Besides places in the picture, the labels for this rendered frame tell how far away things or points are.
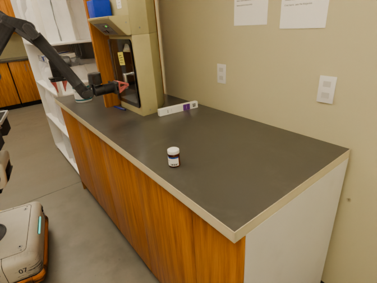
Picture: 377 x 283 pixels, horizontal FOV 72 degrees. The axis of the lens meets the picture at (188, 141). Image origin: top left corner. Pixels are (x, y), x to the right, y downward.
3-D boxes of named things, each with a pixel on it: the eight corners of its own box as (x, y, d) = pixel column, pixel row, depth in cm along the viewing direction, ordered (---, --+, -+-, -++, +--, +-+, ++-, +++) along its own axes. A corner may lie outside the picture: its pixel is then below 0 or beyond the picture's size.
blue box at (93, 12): (105, 17, 158) (102, 1, 155) (112, 17, 151) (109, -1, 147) (89, 18, 153) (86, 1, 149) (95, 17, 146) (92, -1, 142)
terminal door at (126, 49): (120, 99, 182) (109, 38, 165) (141, 108, 159) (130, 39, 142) (119, 99, 181) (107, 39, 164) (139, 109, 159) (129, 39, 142)
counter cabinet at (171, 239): (142, 164, 296) (129, 86, 258) (317, 296, 147) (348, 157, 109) (83, 188, 260) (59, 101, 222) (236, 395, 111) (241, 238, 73)
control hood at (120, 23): (108, 35, 165) (105, 17, 161) (131, 35, 141) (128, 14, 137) (90, 36, 159) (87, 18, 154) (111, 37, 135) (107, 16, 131)
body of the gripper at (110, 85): (110, 80, 152) (98, 82, 148) (118, 82, 145) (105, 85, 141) (113, 91, 155) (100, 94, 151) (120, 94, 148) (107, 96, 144)
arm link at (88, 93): (81, 94, 146) (83, 97, 139) (76, 73, 141) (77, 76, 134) (102, 91, 150) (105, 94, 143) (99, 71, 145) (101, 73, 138)
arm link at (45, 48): (20, 27, 123) (18, 27, 114) (30, 20, 124) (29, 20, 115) (83, 97, 147) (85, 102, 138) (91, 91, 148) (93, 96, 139)
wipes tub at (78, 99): (89, 97, 214) (85, 78, 207) (95, 100, 204) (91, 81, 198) (73, 100, 207) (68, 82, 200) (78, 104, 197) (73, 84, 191)
